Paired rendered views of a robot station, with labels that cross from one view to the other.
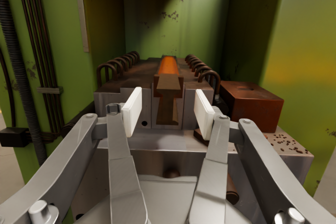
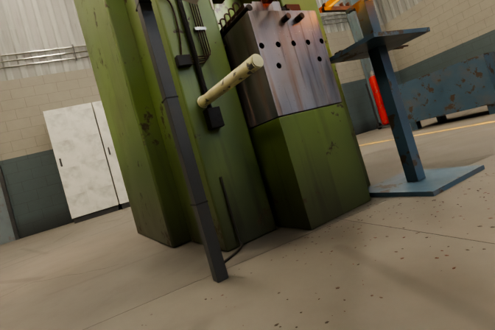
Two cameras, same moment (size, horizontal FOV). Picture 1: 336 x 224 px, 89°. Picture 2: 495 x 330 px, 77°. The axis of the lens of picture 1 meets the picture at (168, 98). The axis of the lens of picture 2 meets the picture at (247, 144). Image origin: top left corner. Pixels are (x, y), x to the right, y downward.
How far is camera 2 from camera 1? 140 cm
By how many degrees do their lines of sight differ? 37
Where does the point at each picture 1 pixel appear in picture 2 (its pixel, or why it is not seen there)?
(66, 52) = (203, 10)
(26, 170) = (188, 92)
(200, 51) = not seen: hidden behind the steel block
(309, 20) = not seen: outside the picture
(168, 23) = not seen: hidden behind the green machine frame
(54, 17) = not seen: outside the picture
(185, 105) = (272, 6)
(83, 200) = (260, 34)
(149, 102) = (261, 6)
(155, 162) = (277, 15)
